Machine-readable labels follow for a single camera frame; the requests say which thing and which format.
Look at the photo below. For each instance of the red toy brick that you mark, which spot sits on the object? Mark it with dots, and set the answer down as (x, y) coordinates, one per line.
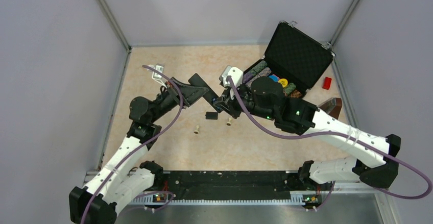
(327, 83)

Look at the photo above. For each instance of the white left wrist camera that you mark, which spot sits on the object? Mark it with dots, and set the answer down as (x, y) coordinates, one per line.
(159, 69)

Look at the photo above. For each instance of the green chip stack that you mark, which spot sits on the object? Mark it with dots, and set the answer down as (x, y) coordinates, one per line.
(289, 89)

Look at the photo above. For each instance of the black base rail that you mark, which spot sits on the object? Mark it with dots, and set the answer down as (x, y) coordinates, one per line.
(241, 188)

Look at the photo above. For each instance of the yellow big blind chip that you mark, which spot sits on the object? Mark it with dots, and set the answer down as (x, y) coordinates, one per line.
(283, 82)

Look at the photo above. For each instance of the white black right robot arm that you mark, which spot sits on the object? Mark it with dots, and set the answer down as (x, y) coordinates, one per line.
(370, 159)

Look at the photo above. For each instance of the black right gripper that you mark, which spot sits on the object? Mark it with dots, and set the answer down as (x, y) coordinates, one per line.
(228, 103)

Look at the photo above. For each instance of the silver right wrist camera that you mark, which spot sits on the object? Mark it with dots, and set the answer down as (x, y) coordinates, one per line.
(236, 76)

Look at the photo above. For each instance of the black remote control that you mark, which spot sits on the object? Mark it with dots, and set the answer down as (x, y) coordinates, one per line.
(208, 93)

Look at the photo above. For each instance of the brown metronome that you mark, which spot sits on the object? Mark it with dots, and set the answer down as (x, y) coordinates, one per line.
(332, 106)

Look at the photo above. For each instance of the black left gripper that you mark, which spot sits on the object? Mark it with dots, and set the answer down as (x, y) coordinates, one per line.
(190, 93)

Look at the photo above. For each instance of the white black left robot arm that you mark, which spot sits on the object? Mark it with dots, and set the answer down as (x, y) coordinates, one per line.
(104, 197)

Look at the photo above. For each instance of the black remote battery cover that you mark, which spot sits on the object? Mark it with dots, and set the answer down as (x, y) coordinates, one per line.
(211, 116)

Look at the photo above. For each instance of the orange black chip stack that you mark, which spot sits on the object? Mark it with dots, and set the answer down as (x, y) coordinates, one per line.
(296, 94)

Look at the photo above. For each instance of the black poker chip case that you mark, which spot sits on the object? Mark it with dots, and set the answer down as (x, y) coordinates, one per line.
(295, 56)

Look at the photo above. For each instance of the blue round chip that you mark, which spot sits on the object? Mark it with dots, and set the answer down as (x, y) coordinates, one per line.
(274, 78)

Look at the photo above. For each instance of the cream chess pawn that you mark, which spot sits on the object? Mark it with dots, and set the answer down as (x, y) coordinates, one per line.
(229, 122)
(197, 129)

